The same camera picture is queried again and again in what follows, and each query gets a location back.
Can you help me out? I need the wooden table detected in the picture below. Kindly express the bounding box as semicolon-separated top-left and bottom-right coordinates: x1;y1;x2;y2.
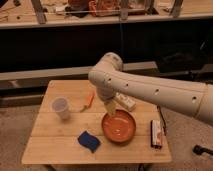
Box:
22;80;171;165

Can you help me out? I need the wooden workbench shelf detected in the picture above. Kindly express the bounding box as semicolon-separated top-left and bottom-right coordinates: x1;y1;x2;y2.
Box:
0;0;213;29

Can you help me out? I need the black object on floor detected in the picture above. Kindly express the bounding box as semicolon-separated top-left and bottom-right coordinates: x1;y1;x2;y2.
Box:
193;145;213;156

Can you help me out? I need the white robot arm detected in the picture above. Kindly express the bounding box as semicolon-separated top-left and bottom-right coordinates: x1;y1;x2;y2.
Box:
88;52;213;127

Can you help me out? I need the orange toy carrot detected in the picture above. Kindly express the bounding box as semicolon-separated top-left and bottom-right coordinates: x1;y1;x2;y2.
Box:
80;91;95;112

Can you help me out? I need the black cable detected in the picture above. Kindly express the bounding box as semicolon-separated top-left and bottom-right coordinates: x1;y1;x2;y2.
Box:
156;105;168;137

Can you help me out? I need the white lying bottle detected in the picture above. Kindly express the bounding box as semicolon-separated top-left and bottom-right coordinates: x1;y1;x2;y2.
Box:
115;93;136;111

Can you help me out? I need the blue folded cloth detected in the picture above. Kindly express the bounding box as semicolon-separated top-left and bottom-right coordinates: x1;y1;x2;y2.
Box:
78;131;101;153

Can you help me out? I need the orange round plate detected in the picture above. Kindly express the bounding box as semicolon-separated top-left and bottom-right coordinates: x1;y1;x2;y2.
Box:
101;109;136;143

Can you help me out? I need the translucent plastic cup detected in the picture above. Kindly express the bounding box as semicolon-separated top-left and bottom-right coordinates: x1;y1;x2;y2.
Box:
51;97;70;120

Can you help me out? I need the yellow sponge tool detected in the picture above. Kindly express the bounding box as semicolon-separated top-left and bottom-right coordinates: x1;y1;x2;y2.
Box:
104;100;116;116

